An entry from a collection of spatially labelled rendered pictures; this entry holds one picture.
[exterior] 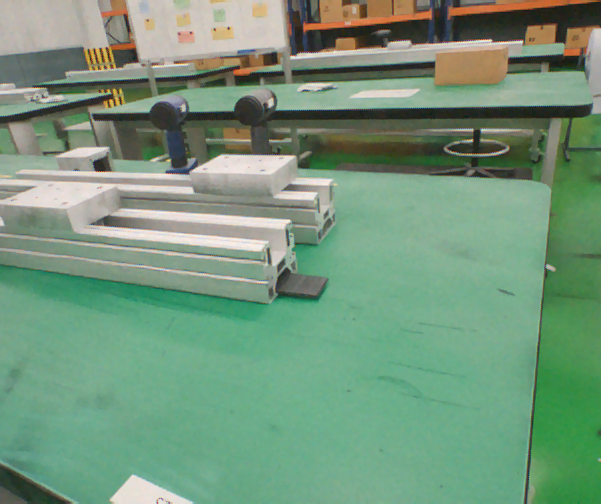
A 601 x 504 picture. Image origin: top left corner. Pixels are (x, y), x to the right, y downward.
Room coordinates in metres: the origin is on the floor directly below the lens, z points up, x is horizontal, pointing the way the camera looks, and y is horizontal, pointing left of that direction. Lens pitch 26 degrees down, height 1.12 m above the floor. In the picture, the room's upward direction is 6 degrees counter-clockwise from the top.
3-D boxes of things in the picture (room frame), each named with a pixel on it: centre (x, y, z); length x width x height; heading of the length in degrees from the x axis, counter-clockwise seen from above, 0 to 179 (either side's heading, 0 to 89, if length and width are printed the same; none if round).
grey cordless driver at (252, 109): (1.07, 0.05, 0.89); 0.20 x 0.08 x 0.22; 164
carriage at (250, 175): (0.81, 0.08, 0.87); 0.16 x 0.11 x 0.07; 65
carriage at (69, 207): (0.75, 0.39, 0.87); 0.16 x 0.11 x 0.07; 65
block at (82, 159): (1.21, 0.54, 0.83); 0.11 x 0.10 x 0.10; 159
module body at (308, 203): (0.92, 0.31, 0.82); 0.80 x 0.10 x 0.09; 65
